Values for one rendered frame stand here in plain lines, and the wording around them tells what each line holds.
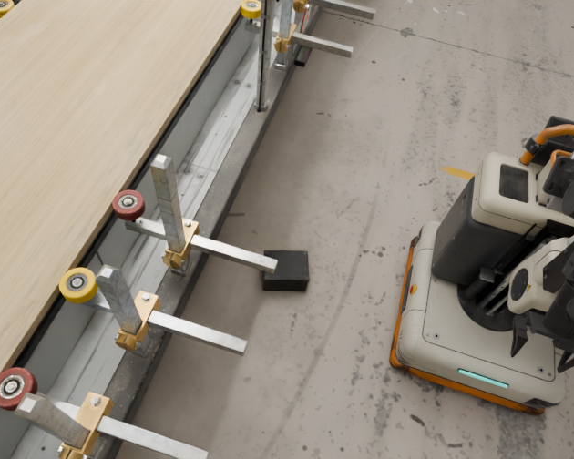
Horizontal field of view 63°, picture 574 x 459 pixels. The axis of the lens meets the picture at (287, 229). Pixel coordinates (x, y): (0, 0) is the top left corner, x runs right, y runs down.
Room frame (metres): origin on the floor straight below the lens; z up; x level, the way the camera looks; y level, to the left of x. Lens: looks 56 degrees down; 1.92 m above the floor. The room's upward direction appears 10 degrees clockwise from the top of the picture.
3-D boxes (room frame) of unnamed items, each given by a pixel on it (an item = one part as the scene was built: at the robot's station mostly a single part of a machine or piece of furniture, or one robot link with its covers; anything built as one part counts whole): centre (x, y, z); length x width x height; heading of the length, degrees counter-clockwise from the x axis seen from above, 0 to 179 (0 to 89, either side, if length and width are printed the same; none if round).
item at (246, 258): (0.65, 0.23, 0.80); 0.43 x 0.03 x 0.04; 82
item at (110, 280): (0.37, 0.32, 0.88); 0.04 x 0.04 x 0.48; 82
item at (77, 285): (0.43, 0.46, 0.85); 0.08 x 0.08 x 0.11
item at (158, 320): (0.40, 0.26, 0.83); 0.43 x 0.03 x 0.04; 82
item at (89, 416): (0.15, 0.35, 0.81); 0.14 x 0.06 x 0.05; 172
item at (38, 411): (0.12, 0.35, 0.88); 0.04 x 0.04 x 0.48; 82
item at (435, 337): (0.94, -0.87, 0.16); 0.67 x 0.64 x 0.25; 171
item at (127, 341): (0.39, 0.32, 0.83); 0.14 x 0.06 x 0.05; 172
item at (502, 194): (1.03, -0.88, 0.59); 0.55 x 0.34 x 0.83; 81
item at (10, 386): (0.18, 0.49, 0.85); 0.08 x 0.08 x 0.11
